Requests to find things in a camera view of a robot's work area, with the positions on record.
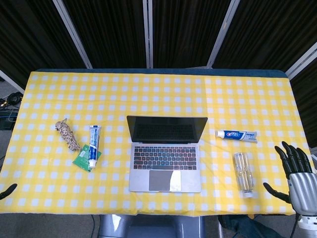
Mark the green flat packet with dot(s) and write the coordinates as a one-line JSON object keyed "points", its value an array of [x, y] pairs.
{"points": [[83, 158]]}

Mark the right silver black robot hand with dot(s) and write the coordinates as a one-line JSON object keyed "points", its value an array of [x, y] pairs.
{"points": [[302, 188]]}

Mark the clear glass tumbler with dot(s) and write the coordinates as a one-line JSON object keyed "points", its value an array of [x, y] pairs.
{"points": [[243, 174]]}

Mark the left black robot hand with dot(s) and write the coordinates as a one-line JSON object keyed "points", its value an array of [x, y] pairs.
{"points": [[7, 190]]}

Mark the white blue red toothpaste tube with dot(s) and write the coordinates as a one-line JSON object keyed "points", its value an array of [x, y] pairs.
{"points": [[237, 135]]}

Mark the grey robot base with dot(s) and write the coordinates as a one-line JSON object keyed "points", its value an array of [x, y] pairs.
{"points": [[151, 226]]}

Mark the silver laptop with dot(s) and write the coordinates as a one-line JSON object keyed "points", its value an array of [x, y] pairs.
{"points": [[166, 153]]}

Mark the dark equipment box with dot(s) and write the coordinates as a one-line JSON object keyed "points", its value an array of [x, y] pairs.
{"points": [[6, 119]]}

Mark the yellow white checkered tablecloth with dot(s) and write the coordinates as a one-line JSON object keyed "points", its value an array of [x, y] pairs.
{"points": [[99, 99]]}

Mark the dark blue cloth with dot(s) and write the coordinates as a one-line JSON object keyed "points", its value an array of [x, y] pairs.
{"points": [[245, 226]]}

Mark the black folding screen panel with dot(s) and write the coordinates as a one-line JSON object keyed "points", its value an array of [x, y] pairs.
{"points": [[267, 32], [185, 32], [109, 32], [34, 32]]}

